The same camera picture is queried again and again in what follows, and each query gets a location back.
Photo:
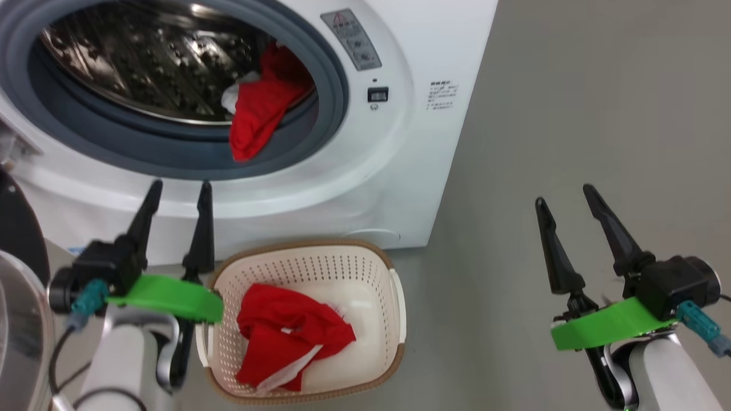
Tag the teal left camera connector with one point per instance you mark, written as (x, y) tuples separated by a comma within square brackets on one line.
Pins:
[(88, 299)]

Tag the red and white garment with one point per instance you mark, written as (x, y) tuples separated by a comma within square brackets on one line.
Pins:
[(285, 319), (257, 114)]

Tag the stainless steel washing machine drum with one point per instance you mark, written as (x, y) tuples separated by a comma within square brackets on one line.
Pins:
[(143, 57)]

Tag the teal camera connector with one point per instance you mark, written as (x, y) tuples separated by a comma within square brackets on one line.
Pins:
[(88, 299), (699, 322)]

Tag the white front-load washing machine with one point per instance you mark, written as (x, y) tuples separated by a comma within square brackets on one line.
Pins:
[(400, 171)]

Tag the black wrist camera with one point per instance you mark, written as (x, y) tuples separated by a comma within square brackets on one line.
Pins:
[(674, 282), (103, 265)]

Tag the round white drain cover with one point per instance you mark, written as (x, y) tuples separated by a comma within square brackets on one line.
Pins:
[(377, 232)]

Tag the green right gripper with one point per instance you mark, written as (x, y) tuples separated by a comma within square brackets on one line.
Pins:
[(611, 325)]

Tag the small printed text sticker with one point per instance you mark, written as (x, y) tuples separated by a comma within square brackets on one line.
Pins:
[(442, 95)]

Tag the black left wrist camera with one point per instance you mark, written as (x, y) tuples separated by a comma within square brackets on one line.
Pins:
[(103, 265)]

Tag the teal right camera connector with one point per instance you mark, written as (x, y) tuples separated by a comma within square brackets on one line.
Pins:
[(699, 322)]

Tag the black round glass washer door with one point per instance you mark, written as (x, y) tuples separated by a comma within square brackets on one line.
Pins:
[(17, 228)]

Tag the cream perforated basket brown rim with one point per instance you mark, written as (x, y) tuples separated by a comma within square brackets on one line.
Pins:
[(371, 342)]

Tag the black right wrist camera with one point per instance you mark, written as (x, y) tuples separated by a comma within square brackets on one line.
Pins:
[(674, 282)]

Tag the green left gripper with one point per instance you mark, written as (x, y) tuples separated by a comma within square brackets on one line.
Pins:
[(171, 297)]

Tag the grey warning label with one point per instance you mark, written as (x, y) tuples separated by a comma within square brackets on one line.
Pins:
[(351, 40)]

